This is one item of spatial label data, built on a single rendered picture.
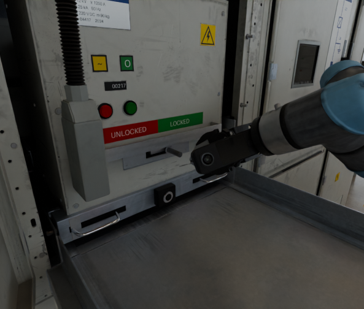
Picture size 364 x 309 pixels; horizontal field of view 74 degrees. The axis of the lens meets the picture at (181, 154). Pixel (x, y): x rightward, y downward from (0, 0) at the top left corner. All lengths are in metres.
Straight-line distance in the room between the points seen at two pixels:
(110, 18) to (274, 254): 0.59
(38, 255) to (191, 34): 0.60
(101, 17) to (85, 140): 0.25
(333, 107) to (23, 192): 0.49
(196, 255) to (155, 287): 0.11
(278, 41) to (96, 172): 0.67
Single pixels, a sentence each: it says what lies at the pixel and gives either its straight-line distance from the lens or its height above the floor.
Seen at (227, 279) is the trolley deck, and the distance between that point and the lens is 0.53.
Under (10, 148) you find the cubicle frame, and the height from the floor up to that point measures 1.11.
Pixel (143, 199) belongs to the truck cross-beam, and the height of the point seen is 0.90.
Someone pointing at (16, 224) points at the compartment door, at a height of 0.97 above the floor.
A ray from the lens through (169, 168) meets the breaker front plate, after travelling 0.69.
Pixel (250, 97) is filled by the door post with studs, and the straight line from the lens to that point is 0.82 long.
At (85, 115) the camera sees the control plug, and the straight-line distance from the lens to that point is 0.43.
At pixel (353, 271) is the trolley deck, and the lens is 0.64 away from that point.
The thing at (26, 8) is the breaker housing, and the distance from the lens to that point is 0.53.
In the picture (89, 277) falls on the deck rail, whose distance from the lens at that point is 0.55.
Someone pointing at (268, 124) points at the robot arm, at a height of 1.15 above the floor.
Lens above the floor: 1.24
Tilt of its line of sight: 21 degrees down
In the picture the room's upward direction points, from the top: straight up
